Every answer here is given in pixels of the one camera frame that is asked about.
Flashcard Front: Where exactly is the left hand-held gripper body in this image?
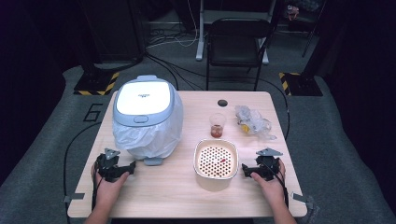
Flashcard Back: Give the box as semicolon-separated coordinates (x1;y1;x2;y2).
94;147;126;183

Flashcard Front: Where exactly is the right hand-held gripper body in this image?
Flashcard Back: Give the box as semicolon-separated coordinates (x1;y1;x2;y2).
255;147;284;182

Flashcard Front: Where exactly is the white plastic trash bag liner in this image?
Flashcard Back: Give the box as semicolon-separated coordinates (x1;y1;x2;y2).
112;90;185;161

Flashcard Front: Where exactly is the clear plastic bag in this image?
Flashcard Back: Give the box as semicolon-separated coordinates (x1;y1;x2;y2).
233;105;277;141

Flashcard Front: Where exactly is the clear plastic cup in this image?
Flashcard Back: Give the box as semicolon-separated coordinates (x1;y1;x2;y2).
208;112;227;139

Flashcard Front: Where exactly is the white grey pedal trash can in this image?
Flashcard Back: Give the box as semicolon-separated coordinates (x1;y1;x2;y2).
111;74;185;167

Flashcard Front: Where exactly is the person's left hand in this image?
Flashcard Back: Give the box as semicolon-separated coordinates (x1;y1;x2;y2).
91;162;131;205

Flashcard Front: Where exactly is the person's right hand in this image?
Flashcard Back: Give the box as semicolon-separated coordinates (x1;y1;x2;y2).
250;159;288;205

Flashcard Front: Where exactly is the grey tape strip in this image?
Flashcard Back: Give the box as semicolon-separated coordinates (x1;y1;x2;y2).
63;192;86;203
291;192;316;210

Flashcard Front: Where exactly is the white strainer basin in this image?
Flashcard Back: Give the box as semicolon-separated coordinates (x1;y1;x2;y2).
192;138;240;181

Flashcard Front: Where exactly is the black yellow striped stand base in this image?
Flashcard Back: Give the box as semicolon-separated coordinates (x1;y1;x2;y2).
73;71;120;97
278;72;324;97

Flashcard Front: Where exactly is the black folding chair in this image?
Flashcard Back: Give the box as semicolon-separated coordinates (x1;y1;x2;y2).
205;17;273;91

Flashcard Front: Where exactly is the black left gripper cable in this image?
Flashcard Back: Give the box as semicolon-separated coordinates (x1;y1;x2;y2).
91;161;101;211

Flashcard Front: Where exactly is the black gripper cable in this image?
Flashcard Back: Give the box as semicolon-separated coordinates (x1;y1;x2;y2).
91;161;101;211
267;157;290;209

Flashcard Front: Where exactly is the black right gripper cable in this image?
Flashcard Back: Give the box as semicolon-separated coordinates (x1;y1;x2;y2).
267;157;290;209

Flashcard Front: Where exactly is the black floor cable bundle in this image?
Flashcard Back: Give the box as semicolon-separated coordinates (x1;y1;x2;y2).
144;51;207;91

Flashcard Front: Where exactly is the white metal desk frame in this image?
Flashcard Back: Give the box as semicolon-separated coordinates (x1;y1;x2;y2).
195;0;278;65

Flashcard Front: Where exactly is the white floor cable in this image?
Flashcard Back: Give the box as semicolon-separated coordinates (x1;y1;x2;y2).
146;0;200;49

